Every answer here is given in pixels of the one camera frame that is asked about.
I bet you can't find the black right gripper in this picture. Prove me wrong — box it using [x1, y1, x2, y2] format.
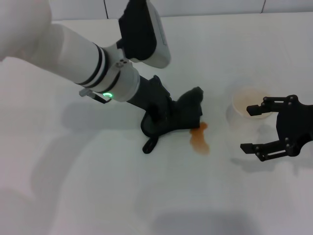
[240, 94, 313, 163]

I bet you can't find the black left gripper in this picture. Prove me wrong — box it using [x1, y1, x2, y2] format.
[127, 75, 172, 122]

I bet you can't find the dark blue rag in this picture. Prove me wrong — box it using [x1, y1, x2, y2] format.
[140, 86, 205, 154]

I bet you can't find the white paper cup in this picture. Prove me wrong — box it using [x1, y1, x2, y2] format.
[225, 83, 272, 130]

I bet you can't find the orange-brown liquid stain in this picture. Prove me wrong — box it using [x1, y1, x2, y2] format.
[189, 121, 211, 156]

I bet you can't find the silver black wrist camera box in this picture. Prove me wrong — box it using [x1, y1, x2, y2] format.
[116, 0, 172, 70]

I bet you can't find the left arm cable with connector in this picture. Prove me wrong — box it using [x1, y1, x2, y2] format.
[79, 88, 114, 104]

